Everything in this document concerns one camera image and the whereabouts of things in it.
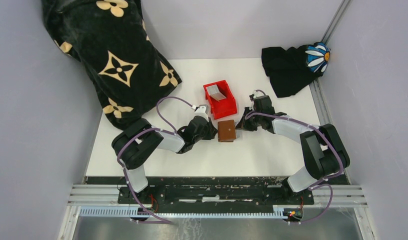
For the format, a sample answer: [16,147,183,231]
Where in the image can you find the red plastic bin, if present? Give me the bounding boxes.
[203,80,238,120]

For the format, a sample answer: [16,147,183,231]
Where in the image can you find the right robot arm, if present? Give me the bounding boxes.
[236,94,350,204]

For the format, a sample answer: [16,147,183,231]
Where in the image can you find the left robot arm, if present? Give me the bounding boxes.
[111,115,218,204]

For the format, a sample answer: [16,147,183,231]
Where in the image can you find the black cloth with daisy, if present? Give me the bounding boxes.
[261,42,331,98]

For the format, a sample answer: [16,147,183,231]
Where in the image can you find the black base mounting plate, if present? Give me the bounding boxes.
[117,176,315,214]

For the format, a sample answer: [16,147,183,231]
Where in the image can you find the black blanket with beige flowers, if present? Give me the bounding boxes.
[41,0,182,130]

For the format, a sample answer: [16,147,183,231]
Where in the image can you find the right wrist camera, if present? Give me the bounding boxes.
[249,92,266,102]

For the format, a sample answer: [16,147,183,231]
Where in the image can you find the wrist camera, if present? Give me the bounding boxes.
[191,104,209,122]
[249,92,266,102]

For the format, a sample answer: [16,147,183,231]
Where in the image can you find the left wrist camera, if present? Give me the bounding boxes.
[191,104,209,122]

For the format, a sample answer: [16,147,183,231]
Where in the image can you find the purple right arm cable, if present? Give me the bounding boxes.
[245,89,346,225]

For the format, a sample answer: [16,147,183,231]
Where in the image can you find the aluminium rail frame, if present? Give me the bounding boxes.
[56,0,377,240]

